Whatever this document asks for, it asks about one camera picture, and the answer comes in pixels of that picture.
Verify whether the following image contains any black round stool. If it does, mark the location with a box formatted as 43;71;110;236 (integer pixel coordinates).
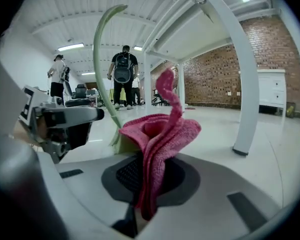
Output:
64;98;98;109

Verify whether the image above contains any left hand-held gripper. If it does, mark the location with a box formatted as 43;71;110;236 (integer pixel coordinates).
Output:
19;84;105;164

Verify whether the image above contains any white table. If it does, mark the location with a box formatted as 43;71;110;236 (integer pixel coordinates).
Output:
141;0;260;157

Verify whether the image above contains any small yellow-green container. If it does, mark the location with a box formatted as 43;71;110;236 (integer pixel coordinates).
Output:
286;102;296;119

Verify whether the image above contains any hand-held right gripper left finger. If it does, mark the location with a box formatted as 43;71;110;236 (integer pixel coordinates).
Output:
37;150;144;240

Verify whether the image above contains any red cleaning cloth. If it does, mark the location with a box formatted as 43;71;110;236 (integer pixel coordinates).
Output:
118;67;202;222

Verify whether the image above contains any white cabinet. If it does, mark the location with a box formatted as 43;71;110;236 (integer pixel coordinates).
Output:
256;68;287;116

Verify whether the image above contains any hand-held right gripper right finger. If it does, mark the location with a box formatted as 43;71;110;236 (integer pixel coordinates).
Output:
137;153;292;240

